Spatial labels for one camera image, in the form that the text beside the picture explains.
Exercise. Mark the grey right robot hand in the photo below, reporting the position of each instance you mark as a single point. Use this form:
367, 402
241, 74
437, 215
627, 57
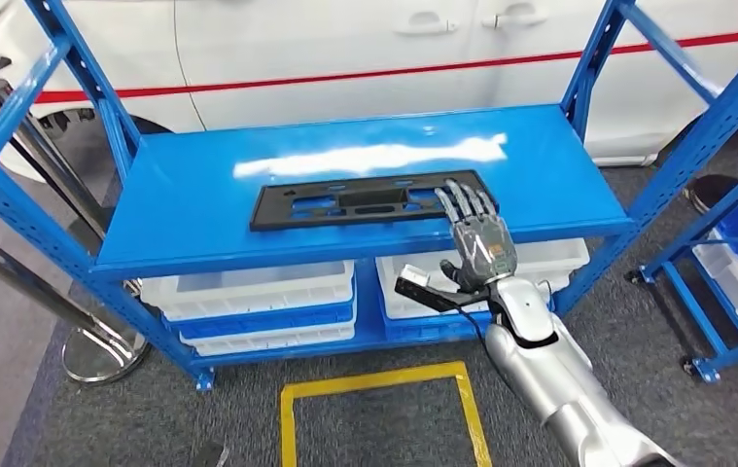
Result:
484, 248

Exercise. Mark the dark left robot hand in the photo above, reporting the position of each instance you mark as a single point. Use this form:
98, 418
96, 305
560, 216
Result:
210, 454

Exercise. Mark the long black plastic part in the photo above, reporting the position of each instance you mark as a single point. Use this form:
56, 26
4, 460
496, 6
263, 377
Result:
265, 218

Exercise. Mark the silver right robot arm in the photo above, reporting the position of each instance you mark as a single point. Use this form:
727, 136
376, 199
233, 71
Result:
555, 380

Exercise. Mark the blue metal shelf rack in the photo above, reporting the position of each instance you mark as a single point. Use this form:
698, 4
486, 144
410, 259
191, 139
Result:
214, 213

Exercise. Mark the blue wheeled shelf rack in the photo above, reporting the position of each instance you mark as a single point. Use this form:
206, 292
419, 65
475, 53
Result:
706, 370

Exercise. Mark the black round stanchion base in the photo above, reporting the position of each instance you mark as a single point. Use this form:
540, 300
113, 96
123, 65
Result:
710, 193

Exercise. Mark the white car with red stripe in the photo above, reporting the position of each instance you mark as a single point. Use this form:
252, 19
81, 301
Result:
343, 45

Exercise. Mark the black camera bracket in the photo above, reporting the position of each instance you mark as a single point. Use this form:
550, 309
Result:
439, 300

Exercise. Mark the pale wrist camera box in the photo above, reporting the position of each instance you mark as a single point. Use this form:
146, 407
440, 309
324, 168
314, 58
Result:
415, 276

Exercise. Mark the chrome stanchion post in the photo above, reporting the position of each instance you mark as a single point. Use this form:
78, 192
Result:
53, 161
104, 354

